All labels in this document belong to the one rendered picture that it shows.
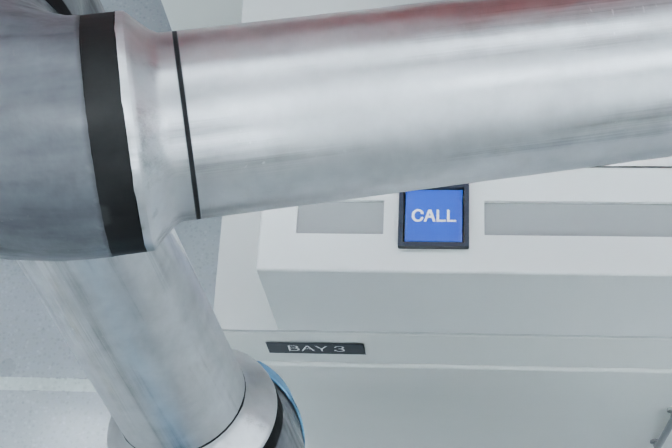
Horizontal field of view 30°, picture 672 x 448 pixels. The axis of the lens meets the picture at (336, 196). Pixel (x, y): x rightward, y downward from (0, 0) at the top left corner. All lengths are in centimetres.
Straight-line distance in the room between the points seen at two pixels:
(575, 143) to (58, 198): 20
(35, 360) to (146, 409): 132
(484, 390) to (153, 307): 61
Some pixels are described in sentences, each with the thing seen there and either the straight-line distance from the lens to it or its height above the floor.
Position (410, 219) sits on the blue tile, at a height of 96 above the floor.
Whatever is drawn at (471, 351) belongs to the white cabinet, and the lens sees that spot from 116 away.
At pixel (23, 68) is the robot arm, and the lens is 47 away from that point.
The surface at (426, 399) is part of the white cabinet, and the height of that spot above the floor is 62.
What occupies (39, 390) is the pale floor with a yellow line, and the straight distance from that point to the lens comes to 206.
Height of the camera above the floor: 187
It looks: 64 degrees down
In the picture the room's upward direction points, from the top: 11 degrees counter-clockwise
